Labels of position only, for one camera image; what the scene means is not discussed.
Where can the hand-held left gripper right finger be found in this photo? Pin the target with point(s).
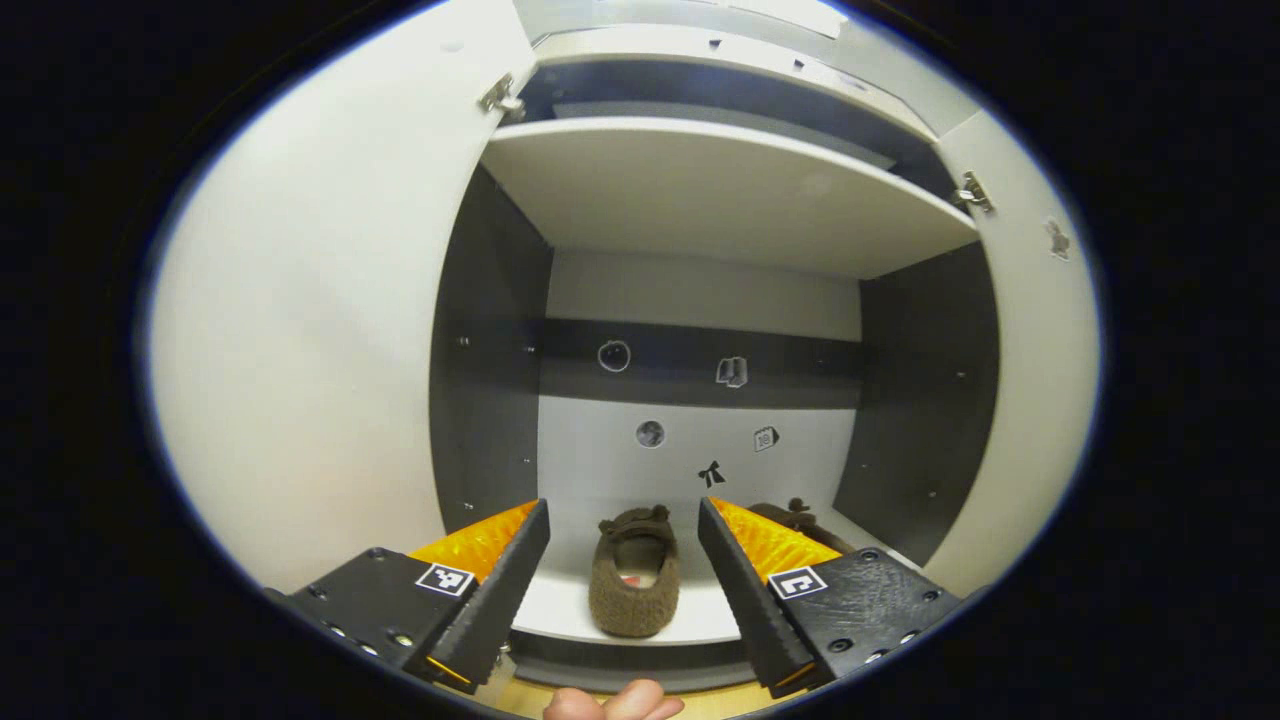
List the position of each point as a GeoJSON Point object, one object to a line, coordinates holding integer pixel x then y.
{"type": "Point", "coordinates": [750, 600]}

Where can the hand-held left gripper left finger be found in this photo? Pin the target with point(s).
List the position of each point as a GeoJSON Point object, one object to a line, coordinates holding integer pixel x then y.
{"type": "Point", "coordinates": [500, 600]}

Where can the brown fuzzy shoe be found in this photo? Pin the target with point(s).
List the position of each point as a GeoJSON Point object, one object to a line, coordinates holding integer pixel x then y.
{"type": "Point", "coordinates": [800, 520]}
{"type": "Point", "coordinates": [635, 600]}

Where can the white shoe cabinet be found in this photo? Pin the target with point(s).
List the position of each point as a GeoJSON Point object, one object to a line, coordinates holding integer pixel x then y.
{"type": "Point", "coordinates": [700, 300]}

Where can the white cabinet door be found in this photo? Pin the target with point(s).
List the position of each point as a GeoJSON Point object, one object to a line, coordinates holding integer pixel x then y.
{"type": "Point", "coordinates": [320, 320]}
{"type": "Point", "coordinates": [1040, 380]}

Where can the metal door hinge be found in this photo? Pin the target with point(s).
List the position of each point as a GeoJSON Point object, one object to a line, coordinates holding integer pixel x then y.
{"type": "Point", "coordinates": [973, 191]}
{"type": "Point", "coordinates": [500, 96]}

